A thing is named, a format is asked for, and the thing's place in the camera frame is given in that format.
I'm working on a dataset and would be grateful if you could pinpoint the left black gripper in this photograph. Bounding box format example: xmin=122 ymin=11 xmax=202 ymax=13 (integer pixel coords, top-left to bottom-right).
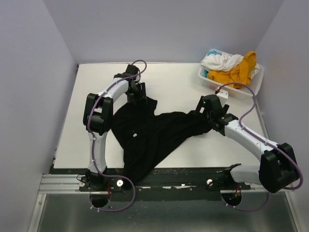
xmin=126 ymin=83 xmax=146 ymax=106

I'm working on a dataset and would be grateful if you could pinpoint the black t-shirt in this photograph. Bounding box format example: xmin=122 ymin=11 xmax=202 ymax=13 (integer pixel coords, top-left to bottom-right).
xmin=111 ymin=98 xmax=211 ymax=189

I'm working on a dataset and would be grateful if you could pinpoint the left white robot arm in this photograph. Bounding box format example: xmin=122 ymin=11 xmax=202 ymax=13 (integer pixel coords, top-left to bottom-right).
xmin=83 ymin=59 xmax=147 ymax=191

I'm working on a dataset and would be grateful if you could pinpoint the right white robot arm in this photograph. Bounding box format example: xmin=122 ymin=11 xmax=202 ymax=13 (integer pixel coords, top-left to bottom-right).
xmin=195 ymin=94 xmax=301 ymax=193

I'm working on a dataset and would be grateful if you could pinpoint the teal t-shirt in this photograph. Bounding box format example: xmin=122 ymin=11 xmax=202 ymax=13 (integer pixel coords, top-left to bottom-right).
xmin=204 ymin=49 xmax=219 ymax=78

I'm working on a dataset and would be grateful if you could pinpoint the white plastic laundry basket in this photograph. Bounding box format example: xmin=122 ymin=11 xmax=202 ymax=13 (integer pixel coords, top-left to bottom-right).
xmin=198 ymin=49 xmax=264 ymax=99

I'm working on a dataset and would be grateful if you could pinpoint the yellow t-shirt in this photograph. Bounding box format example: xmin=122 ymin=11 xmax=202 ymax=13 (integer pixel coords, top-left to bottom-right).
xmin=208 ymin=51 xmax=257 ymax=89

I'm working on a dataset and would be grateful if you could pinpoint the white t-shirt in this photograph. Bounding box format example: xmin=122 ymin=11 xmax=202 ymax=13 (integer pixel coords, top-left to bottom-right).
xmin=200 ymin=50 xmax=244 ymax=72

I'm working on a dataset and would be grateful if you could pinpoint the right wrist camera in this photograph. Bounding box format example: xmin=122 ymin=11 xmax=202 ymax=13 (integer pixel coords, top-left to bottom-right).
xmin=215 ymin=87 xmax=229 ymax=100

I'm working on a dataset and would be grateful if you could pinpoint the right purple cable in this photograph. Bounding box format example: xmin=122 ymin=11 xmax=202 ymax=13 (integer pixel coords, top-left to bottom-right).
xmin=214 ymin=82 xmax=304 ymax=211

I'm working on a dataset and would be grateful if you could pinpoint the purple cable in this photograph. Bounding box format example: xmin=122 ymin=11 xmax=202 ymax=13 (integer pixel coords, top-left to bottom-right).
xmin=86 ymin=59 xmax=148 ymax=213
xmin=214 ymin=82 xmax=304 ymax=211

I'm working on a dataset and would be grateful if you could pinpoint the black mounting base plate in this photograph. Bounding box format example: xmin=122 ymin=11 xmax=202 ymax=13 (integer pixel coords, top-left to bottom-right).
xmin=79 ymin=167 xmax=250 ymax=203

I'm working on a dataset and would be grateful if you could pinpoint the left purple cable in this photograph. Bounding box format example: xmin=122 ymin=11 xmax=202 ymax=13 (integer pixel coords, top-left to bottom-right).
xmin=86 ymin=59 xmax=148 ymax=213

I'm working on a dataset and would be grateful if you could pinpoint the aluminium extrusion rail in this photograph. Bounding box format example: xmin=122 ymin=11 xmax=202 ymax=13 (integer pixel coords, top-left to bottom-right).
xmin=38 ymin=174 xmax=80 ymax=194

